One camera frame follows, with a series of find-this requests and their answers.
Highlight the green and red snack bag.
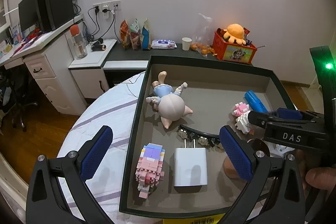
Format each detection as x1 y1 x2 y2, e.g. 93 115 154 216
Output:
130 19 141 51

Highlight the orange octopus plush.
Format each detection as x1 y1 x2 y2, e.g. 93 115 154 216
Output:
223 24 247 45

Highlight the white desk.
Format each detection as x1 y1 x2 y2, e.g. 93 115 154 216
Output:
0 15 84 67

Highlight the white small cabinet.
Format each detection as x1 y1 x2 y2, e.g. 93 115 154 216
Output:
68 39 118 100

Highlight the dark shallow cardboard tray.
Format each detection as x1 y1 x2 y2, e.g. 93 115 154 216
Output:
119 55 300 220

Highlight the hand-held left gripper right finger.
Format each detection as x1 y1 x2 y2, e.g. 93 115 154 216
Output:
219 125 306 224

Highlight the clear bottle with red cap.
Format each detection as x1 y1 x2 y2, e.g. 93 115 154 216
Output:
70 25 88 59

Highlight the yellow box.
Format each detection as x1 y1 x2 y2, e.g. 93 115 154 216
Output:
163 212 227 224

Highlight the black computer tower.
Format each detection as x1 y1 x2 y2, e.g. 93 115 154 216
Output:
35 0 75 32

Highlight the small pink white block toy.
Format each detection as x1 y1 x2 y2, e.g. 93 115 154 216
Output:
231 102 256 135

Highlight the white charger adapter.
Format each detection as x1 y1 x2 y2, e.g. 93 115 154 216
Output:
172 139 208 188

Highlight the orange snack bag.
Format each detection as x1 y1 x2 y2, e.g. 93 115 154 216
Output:
119 19 132 50

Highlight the pink and blue block toy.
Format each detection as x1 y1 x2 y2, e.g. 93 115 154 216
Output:
135 143 166 199

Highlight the red storage crate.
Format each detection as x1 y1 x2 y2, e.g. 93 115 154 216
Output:
211 28 258 65

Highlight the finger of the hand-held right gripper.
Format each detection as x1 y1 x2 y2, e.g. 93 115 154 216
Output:
247 110 280 128
276 108 326 122

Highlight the black office chair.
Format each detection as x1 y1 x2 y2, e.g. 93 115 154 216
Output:
0 69 40 132

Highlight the red stationery pile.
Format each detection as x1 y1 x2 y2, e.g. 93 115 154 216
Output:
22 31 44 44

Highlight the white drawer unit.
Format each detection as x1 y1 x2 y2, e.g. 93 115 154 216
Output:
24 35 87 116

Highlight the blue white carton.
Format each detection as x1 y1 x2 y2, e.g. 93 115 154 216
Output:
12 25 22 42

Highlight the black decorated hairband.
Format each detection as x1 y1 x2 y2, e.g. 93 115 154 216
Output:
177 124 225 152

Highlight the black monitor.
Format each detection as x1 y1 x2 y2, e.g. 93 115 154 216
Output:
18 0 42 33

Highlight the clear plastic bag of oranges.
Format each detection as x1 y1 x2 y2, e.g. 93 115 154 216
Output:
190 13 218 56

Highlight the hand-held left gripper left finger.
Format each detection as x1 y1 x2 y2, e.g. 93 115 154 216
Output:
25 125 116 224

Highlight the rose gold jar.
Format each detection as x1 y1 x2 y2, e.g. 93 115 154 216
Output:
223 138 271 180

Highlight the pig figurine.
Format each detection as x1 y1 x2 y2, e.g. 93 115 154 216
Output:
146 71 195 130

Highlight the blue box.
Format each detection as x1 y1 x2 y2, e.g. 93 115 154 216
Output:
244 90 269 114

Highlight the wet wipes pack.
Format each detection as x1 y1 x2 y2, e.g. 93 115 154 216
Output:
151 39 177 50

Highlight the white wall outlet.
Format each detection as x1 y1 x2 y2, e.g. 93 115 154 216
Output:
92 0 122 13

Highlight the black power cable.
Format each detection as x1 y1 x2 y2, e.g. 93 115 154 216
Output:
84 6 116 43

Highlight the dark-topped low cabinet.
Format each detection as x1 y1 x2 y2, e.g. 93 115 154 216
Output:
104 42 254 83

